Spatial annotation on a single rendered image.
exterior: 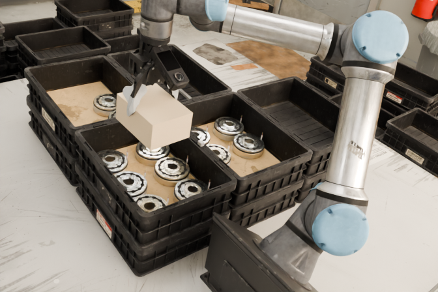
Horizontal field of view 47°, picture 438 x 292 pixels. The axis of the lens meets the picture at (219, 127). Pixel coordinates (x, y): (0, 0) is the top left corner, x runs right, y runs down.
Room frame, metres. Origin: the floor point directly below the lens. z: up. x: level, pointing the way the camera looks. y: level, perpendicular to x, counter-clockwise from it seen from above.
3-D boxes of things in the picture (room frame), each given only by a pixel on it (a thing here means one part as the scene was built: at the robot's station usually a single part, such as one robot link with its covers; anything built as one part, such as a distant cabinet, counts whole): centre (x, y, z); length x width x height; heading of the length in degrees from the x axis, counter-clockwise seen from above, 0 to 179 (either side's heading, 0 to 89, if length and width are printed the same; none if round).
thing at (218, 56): (2.31, 0.09, 0.71); 0.22 x 0.19 x 0.01; 46
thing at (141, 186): (1.05, 0.22, 0.86); 0.10 x 0.10 x 0.01
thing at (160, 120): (1.07, 0.17, 1.08); 0.16 x 0.12 x 0.07; 46
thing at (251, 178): (1.31, -0.06, 0.92); 0.40 x 0.30 x 0.02; 43
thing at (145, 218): (1.10, 0.16, 0.92); 0.40 x 0.30 x 0.02; 43
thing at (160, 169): (1.15, 0.11, 0.86); 0.10 x 0.10 x 0.01
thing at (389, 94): (2.68, -1.03, 0.37); 0.42 x 0.34 x 0.46; 46
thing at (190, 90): (1.60, 0.22, 0.87); 0.40 x 0.30 x 0.11; 43
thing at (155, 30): (1.08, 0.19, 1.32); 0.08 x 0.08 x 0.05
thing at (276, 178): (1.31, -0.06, 0.87); 0.40 x 0.30 x 0.11; 43
